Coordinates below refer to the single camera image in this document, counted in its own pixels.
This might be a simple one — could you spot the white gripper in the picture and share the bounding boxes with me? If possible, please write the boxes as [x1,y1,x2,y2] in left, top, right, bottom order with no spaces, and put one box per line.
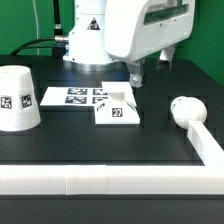
[105,0,195,88]

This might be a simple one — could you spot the white lamp base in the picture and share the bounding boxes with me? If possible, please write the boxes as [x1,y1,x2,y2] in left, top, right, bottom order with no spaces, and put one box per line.
[94,82,140,125]

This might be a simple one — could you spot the white lamp bulb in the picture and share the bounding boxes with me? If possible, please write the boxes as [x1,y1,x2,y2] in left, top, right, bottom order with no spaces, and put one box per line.
[170,96,207,129]

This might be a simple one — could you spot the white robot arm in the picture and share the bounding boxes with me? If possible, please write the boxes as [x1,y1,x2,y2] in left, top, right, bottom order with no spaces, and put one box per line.
[63,0,195,87]

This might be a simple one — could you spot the white lamp hood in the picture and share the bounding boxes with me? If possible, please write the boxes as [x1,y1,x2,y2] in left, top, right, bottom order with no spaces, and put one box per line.
[0,65,41,132]

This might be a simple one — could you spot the white marker sheet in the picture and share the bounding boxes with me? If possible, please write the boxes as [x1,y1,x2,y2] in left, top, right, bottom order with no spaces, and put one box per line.
[40,87,108,106]

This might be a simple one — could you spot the white L-shaped fence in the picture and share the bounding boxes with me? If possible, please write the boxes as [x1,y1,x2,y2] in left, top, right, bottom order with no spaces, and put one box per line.
[0,121,224,195]

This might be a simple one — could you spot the black cable with connector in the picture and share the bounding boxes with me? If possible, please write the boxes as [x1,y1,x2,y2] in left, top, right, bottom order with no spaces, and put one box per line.
[9,0,70,58]

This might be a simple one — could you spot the thin white cable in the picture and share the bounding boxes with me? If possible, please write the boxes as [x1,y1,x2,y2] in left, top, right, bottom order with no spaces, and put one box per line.
[32,0,40,56]

